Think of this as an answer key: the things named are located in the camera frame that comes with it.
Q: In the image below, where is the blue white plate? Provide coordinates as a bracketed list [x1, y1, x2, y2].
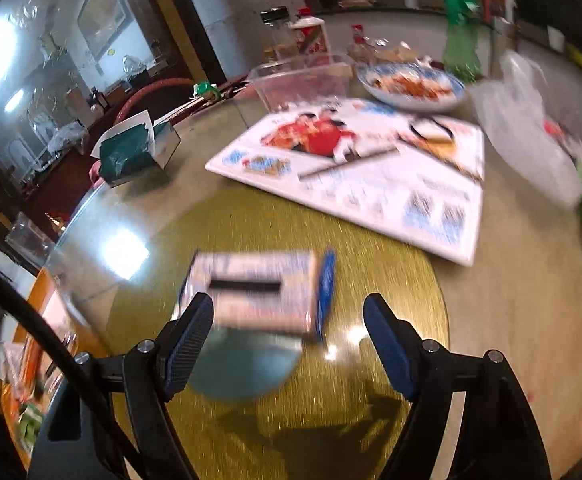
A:
[356, 62, 468, 113]

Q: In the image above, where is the framed wall painting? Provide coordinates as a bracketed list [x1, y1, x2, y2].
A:
[77, 0, 134, 58]

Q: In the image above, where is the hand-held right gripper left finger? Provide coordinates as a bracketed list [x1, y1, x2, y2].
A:
[25, 292, 215, 480]

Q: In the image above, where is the clear plastic container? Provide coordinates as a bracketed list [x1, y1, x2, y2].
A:
[248, 52, 354, 113]

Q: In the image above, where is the glass jar with black lid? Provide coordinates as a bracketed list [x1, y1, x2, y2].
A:
[261, 6, 292, 61]

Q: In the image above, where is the round-backed wooden chair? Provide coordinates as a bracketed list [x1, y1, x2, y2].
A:
[114, 77, 197, 126]

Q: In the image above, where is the yellow taped cardboard box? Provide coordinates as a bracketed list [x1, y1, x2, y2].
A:
[0, 267, 112, 466]

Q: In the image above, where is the black cable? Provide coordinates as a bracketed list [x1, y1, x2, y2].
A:
[0, 247, 142, 476]

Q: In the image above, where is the green plastic bottle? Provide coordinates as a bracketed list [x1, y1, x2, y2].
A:
[438, 0, 484, 83]

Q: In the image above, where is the green tissue box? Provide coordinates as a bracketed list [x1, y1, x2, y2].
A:
[91, 109, 182, 188]

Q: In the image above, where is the white plastic bag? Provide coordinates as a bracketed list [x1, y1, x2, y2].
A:
[471, 50, 582, 211]

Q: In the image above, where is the clear acrylic pitcher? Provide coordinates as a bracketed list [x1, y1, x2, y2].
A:
[6, 212, 57, 266]

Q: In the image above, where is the white cup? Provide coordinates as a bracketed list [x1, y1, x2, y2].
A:
[546, 25, 566, 53]

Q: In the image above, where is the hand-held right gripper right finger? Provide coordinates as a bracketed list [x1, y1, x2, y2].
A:
[364, 293, 552, 480]

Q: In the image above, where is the red box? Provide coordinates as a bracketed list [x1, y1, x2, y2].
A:
[481, 0, 509, 23]

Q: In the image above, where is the white red liquor bottle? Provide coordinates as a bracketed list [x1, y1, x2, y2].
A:
[288, 17, 333, 58]

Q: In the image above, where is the steel thermos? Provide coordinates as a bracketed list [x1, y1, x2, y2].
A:
[491, 17, 516, 78]

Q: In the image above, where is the gold round mat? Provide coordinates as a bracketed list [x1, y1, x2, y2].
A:
[106, 185, 452, 480]

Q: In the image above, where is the printed flyer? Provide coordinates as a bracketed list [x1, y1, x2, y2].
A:
[205, 100, 486, 267]

